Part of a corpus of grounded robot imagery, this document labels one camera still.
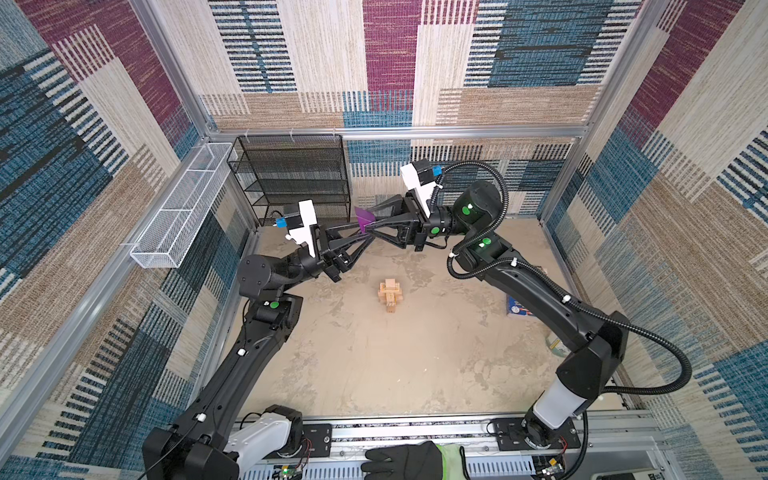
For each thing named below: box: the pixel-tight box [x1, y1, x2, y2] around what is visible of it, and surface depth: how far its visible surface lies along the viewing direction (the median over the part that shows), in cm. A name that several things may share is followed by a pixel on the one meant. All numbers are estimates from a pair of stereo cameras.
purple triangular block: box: [354, 206, 376, 233], surface depth 51 cm
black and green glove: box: [360, 441, 469, 480], surface depth 72 cm
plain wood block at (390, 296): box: [378, 289, 403, 305], surface depth 93 cm
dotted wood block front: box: [380, 285, 402, 299], surface depth 93 cm
